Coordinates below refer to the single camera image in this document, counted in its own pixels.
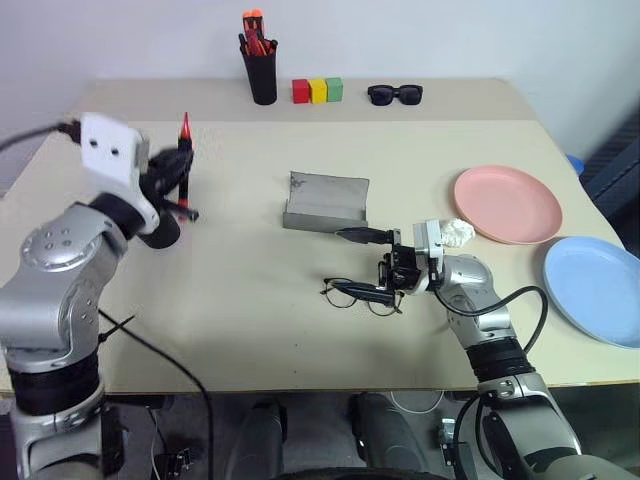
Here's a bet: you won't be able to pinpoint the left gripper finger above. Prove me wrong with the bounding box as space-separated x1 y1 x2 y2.
167 144 196 176
160 198 200 223

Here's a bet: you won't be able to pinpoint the crumpled white tissue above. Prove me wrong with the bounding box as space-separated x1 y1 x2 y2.
438 217 475 249

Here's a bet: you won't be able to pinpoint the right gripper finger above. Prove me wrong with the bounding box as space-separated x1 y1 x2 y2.
335 226 396 245
331 280 396 306

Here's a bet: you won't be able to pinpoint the grey open glasses case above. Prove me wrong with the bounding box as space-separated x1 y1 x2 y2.
282 170 372 235

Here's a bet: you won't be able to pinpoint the pink plate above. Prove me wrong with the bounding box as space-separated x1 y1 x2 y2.
453 164 565 246

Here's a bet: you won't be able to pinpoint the black sunglasses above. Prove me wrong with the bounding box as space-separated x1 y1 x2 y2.
367 83 424 107

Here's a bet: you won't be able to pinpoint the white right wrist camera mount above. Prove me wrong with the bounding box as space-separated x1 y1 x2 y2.
411 218 447 294

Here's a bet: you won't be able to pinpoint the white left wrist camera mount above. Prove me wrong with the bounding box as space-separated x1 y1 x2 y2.
78 112 162 235

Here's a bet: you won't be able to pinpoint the dark rounded shape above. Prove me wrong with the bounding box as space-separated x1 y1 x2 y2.
233 399 289 480
348 392 427 474

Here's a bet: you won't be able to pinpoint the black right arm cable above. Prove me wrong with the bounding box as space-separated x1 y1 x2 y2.
433 285 549 480

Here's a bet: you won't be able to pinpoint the black pen cup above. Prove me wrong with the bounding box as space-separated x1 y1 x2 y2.
241 47 279 106

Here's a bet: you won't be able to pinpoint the blue plate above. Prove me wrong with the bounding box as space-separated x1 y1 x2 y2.
542 236 640 350

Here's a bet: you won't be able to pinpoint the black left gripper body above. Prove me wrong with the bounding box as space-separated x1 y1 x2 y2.
137 146 196 251

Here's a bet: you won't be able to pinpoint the white cable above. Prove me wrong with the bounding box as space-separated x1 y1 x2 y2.
388 389 446 415

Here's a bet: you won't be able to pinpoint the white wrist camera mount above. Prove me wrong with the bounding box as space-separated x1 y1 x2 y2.
411 218 447 294
78 112 162 235

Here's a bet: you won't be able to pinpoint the black thin-rimmed eyeglasses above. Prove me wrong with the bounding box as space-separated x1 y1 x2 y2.
319 277 405 319

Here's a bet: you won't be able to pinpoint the dark slatted cabinet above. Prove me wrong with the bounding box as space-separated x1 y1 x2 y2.
582 112 640 236

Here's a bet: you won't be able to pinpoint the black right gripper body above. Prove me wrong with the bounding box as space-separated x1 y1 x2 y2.
375 228 424 297

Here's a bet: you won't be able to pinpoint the red and black marker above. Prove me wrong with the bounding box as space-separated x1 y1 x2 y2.
177 111 194 209

